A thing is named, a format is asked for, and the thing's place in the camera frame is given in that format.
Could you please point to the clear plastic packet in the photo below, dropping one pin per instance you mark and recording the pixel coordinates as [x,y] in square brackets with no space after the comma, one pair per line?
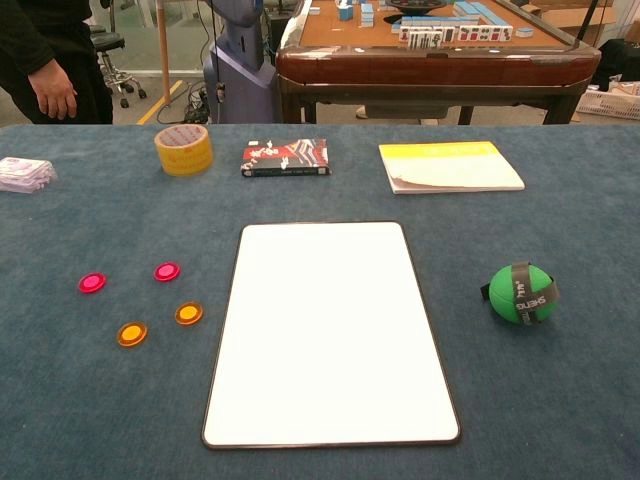
[22,175]

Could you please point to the person in black clothes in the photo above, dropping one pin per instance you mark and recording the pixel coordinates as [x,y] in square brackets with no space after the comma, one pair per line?
[30,40]

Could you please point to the blue felt table cloth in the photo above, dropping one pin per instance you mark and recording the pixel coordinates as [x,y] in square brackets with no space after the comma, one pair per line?
[550,400]

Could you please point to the black bag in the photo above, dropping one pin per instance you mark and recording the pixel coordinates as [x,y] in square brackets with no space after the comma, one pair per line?
[620,62]

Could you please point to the flat white mahjong tile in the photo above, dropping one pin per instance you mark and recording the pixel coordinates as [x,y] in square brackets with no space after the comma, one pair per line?
[475,34]
[449,34]
[464,34]
[496,34]
[506,33]
[485,34]

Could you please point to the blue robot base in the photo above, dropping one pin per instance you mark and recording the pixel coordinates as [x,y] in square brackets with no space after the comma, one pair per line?
[235,75]

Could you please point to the upright white mahjong tile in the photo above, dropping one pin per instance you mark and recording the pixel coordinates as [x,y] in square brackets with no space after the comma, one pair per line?
[413,39]
[438,39]
[421,39]
[430,39]

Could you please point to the black chrome swivel stool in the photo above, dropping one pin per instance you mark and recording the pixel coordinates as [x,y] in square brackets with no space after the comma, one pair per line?
[112,45]

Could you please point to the yellow white notebook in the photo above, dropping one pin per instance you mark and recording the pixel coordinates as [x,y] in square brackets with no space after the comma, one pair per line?
[450,170]

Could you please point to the orange disc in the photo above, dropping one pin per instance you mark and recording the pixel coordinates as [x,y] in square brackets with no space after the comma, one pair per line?
[188,313]
[132,334]

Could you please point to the wooden pole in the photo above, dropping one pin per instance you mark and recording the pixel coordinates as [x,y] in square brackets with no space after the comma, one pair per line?
[163,50]

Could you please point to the brown mahjong table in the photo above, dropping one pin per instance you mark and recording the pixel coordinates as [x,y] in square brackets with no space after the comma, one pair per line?
[435,67]

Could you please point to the blue backed mahjong tile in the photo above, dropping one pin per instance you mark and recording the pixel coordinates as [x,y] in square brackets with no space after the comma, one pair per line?
[524,32]

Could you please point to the white magnetic board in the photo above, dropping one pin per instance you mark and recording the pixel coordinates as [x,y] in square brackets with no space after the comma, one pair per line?
[330,340]

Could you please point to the white plastic crate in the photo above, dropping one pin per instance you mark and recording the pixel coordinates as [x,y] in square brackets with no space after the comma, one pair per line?
[607,105]

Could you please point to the pink disc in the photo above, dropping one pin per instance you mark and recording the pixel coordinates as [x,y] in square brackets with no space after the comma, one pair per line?
[92,283]
[166,271]

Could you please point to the black red small box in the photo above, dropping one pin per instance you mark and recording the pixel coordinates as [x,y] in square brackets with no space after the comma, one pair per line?
[285,156]

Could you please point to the yellow tape roll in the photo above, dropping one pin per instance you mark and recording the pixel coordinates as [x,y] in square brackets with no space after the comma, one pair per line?
[184,155]

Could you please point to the blue mahjong tile stack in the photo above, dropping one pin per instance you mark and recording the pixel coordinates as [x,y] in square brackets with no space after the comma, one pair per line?
[367,16]
[345,12]

